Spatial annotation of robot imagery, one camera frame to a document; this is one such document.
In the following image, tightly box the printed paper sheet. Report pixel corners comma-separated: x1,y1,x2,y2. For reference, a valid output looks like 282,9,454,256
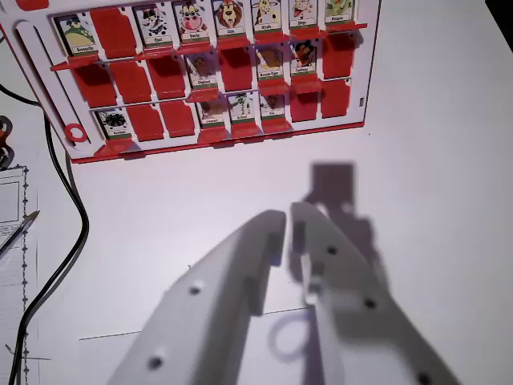
0,163,43,385

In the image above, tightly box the pen with clear barrel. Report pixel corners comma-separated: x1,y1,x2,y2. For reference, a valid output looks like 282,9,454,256
0,209,42,261

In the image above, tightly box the red and white game board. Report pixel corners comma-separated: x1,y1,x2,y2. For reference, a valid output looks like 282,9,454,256
0,0,382,165

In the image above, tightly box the thin white loop cord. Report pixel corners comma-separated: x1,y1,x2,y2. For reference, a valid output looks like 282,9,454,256
268,311,318,363

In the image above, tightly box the black cable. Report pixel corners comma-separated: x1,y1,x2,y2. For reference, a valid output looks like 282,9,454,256
63,150,90,225
0,83,90,385

